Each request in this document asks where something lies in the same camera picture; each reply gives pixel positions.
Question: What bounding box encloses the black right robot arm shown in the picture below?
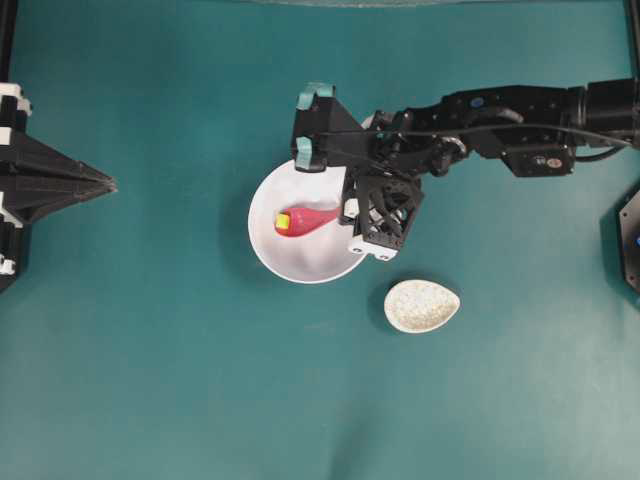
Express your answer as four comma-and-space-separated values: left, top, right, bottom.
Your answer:
324, 78, 639, 260

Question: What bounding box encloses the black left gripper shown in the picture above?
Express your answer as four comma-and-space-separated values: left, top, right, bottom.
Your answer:
0, 81, 119, 294

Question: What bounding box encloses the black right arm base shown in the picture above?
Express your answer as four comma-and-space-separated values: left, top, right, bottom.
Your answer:
600, 182, 639, 311

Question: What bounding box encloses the black aluminium frame rail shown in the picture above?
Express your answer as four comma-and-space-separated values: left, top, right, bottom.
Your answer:
0, 0, 18, 83

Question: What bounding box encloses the yellow hexagonal prism block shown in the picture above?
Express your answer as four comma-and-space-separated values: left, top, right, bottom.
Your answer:
275, 212, 291, 231

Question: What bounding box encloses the white bowl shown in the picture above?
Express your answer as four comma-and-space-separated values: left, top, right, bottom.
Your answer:
248, 161, 365, 284

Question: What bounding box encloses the speckled spoon rest dish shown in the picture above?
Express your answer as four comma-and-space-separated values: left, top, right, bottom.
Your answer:
384, 279, 461, 334

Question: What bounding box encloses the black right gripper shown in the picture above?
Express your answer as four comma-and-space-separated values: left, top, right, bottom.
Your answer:
341, 166, 424, 261

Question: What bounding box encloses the pink plastic spoon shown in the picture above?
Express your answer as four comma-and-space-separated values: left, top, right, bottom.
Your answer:
274, 207, 340, 238

